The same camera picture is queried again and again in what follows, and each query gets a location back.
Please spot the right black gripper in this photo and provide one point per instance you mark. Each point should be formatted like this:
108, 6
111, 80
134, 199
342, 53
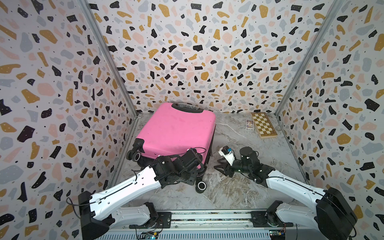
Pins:
224, 166

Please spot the small playing card box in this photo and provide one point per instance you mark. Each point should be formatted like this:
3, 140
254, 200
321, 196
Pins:
250, 125

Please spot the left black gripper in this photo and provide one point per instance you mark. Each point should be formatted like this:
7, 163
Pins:
195, 173

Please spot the wooden chessboard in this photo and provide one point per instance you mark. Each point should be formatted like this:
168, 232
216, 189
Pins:
264, 126

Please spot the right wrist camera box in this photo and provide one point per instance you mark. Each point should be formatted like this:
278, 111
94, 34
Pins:
228, 154

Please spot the pink hard-shell suitcase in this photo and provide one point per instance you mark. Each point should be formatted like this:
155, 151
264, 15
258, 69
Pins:
172, 130

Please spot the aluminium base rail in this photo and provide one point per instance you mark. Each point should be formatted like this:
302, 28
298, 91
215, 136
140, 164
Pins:
212, 225

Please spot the left aluminium corner post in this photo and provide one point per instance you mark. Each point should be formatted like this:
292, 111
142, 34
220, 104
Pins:
84, 6

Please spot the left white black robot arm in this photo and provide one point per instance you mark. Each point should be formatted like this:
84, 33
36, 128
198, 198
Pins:
99, 212

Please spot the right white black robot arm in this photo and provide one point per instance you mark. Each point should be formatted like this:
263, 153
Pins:
326, 211

